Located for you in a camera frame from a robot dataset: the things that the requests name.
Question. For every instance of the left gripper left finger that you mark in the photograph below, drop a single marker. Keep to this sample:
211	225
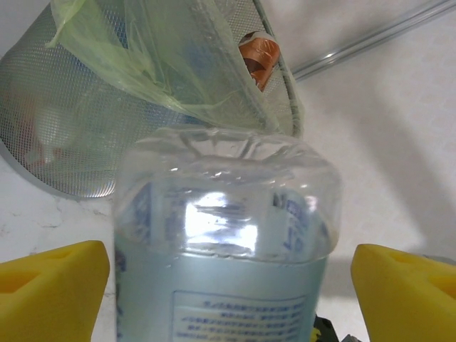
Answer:
50	295

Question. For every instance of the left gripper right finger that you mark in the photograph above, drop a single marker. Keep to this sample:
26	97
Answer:
406	299

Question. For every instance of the clear bottle blue text label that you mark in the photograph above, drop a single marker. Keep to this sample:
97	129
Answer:
228	249

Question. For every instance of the clear plastic bin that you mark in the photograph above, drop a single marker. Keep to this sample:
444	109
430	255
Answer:
53	89

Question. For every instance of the brown coffee drink bottle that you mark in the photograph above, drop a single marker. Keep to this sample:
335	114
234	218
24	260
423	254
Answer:
260	53

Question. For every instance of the green plastic bin liner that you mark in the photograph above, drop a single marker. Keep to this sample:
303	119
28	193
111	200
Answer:
142	53

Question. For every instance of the aluminium table edge bar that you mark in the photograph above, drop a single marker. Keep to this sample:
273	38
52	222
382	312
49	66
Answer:
374	37

